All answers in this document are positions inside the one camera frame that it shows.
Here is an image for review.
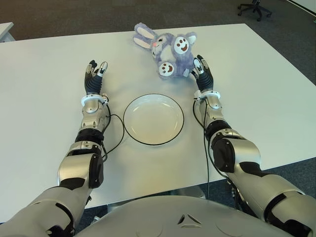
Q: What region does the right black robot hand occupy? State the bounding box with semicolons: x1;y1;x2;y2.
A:
190;54;214;93

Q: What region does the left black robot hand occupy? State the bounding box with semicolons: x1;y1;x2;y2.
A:
84;59;109;95

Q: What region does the purple plush bunny doll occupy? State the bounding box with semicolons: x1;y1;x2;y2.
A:
133;22;197;81

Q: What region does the white plate with black rim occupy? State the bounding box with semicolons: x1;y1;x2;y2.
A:
123;93;185;146

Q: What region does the black office chair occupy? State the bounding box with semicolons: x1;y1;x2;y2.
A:
237;0;273;22

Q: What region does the white side table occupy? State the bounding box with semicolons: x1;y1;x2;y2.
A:
0;22;15;43

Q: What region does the silver robot torso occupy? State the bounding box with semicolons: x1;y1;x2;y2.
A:
74;195;294;237

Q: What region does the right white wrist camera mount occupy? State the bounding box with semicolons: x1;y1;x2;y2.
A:
193;90;221;101

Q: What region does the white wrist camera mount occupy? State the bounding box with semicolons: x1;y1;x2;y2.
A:
81;93;110;106
193;90;221;101

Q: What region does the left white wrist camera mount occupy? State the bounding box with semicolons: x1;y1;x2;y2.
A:
81;93;110;106

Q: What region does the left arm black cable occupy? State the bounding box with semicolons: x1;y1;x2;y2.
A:
101;108;125;161

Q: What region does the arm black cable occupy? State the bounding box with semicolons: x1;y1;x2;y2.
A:
192;98;210;198
101;108;125;161

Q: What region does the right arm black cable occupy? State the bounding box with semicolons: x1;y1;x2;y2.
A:
192;98;210;198

